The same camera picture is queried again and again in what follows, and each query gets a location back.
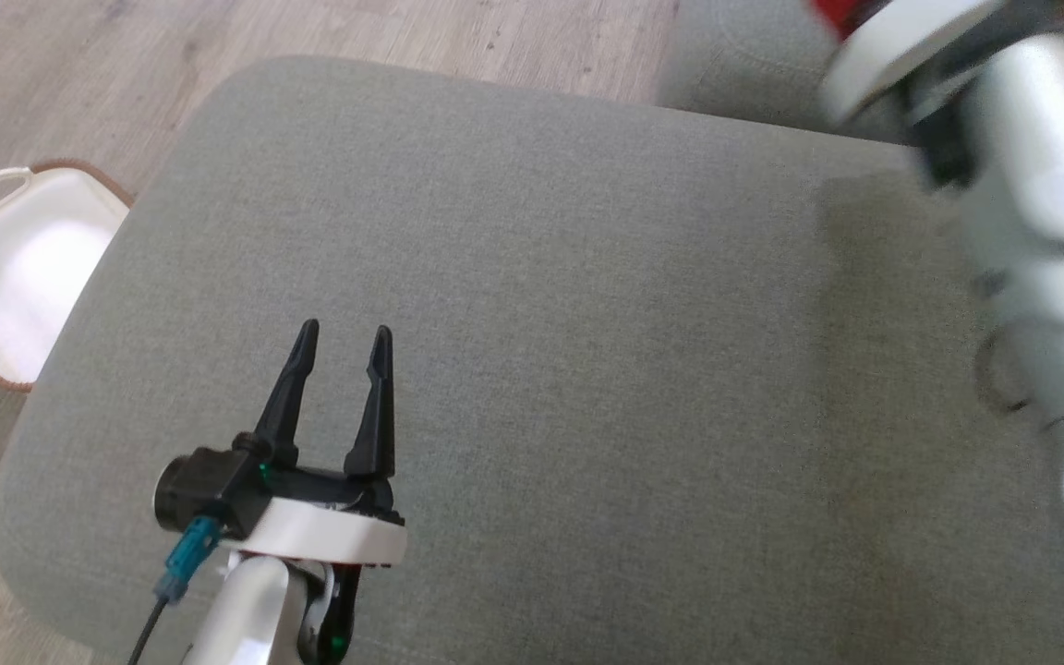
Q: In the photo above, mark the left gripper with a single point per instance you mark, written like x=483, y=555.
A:
x=329, y=522

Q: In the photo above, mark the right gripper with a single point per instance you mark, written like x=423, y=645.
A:
x=892, y=46

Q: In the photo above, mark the red and white jersey shirt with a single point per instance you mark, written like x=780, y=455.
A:
x=841, y=11

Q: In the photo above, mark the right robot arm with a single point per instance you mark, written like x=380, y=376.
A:
x=1049, y=231

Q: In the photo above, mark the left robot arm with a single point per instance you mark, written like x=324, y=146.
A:
x=246, y=610

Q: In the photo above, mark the grey sofa seat cushion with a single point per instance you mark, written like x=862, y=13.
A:
x=744, y=65

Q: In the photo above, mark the large grey sofa chaise cushion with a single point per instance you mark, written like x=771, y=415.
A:
x=587, y=369

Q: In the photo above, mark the white laundry basket brown rim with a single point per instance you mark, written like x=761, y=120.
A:
x=24, y=268

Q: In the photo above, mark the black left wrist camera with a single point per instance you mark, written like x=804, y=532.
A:
x=204, y=485

